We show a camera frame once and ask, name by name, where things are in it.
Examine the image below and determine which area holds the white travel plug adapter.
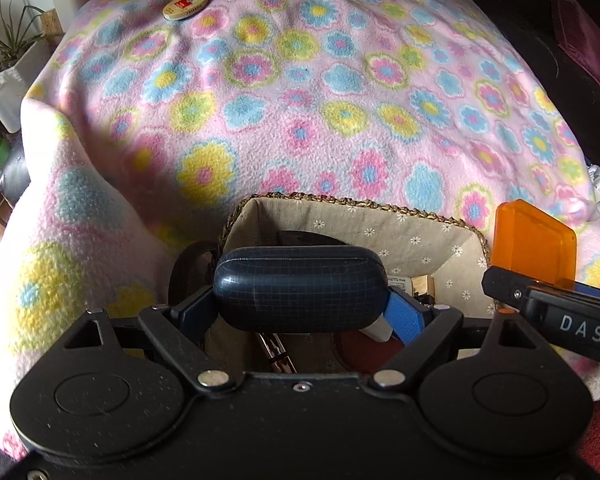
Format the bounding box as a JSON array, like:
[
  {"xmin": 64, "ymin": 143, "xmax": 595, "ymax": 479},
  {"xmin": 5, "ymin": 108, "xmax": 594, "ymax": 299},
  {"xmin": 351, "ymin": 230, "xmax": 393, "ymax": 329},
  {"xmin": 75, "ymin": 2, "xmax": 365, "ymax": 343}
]
[{"xmin": 364, "ymin": 274, "xmax": 413, "ymax": 344}]

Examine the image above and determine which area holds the orange translucent plastic box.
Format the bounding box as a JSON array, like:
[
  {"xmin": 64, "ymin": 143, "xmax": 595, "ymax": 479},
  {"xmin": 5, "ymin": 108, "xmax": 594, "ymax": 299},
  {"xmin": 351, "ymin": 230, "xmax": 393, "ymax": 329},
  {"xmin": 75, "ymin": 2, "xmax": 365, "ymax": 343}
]
[{"xmin": 491, "ymin": 200, "xmax": 577, "ymax": 285}]

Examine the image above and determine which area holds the dark blue glasses case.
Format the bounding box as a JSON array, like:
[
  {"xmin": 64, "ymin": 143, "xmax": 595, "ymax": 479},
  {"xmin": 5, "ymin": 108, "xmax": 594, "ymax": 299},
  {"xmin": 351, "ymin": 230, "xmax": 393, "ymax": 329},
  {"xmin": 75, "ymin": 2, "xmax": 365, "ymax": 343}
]
[{"xmin": 213, "ymin": 245, "xmax": 390, "ymax": 334}]

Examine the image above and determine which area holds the black rounded case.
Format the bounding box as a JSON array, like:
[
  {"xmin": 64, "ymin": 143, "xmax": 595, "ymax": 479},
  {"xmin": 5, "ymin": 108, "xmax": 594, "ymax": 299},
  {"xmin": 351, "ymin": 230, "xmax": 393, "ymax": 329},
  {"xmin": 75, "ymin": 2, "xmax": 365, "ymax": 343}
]
[{"xmin": 275, "ymin": 230, "xmax": 346, "ymax": 246}]

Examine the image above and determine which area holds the red round lid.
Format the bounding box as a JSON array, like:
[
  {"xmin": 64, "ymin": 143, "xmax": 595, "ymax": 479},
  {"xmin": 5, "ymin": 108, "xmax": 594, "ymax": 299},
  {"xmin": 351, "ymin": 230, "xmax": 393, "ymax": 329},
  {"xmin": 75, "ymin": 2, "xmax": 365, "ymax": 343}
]
[{"xmin": 334, "ymin": 332, "xmax": 404, "ymax": 375}]

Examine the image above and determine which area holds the woven basket with fabric liner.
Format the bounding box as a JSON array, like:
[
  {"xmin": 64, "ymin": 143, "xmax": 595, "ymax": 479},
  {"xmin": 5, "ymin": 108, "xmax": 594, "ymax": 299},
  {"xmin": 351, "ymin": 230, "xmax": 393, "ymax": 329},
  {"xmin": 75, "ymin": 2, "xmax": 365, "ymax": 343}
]
[{"xmin": 204, "ymin": 193, "xmax": 495, "ymax": 373}]

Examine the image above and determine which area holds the pink floral fleece blanket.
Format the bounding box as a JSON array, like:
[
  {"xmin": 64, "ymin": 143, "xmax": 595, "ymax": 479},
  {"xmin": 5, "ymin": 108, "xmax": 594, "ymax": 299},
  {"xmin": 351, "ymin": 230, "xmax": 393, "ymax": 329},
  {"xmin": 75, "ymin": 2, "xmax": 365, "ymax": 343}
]
[{"xmin": 0, "ymin": 0, "xmax": 600, "ymax": 458}]

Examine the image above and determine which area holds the dark maroon cushion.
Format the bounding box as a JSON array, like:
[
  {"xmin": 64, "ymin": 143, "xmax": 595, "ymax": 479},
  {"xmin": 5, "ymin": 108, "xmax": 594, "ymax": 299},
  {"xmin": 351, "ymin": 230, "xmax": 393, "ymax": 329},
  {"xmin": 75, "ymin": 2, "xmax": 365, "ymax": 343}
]
[{"xmin": 552, "ymin": 0, "xmax": 600, "ymax": 86}]

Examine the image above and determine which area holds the white plastic spray bottle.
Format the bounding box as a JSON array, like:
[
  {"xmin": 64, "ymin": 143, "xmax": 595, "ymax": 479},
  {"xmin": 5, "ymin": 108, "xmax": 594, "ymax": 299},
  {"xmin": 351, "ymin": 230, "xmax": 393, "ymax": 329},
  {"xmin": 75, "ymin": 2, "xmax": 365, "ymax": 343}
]
[{"xmin": 0, "ymin": 67, "xmax": 28, "ymax": 133}]

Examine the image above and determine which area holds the round wooden badge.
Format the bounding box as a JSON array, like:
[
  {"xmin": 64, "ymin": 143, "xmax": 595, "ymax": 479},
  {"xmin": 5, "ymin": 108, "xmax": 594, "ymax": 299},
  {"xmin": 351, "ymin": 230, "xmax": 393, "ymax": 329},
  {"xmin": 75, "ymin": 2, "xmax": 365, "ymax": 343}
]
[{"xmin": 162, "ymin": 0, "xmax": 209, "ymax": 21}]

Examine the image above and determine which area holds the green potted plant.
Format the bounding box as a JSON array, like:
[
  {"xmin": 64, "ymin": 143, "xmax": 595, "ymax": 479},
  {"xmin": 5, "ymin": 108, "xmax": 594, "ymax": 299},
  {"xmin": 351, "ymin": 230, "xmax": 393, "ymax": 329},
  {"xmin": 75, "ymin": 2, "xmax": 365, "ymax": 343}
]
[{"xmin": 0, "ymin": 0, "xmax": 45, "ymax": 72}]

